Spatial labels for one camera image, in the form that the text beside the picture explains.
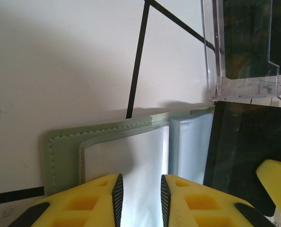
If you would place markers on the green leather card holder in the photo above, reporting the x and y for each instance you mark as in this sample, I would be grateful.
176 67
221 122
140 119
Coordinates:
64 146

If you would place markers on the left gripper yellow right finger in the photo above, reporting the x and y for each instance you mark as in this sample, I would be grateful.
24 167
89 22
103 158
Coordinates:
201 208

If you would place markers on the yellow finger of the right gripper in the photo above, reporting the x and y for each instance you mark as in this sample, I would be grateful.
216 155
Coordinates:
277 182

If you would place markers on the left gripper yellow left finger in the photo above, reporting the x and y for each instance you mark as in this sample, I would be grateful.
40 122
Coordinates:
83 203

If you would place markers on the black card stack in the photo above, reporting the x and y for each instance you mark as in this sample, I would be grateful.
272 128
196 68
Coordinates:
244 35

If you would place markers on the clear acrylic card box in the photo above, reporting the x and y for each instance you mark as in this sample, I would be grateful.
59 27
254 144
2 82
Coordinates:
213 47

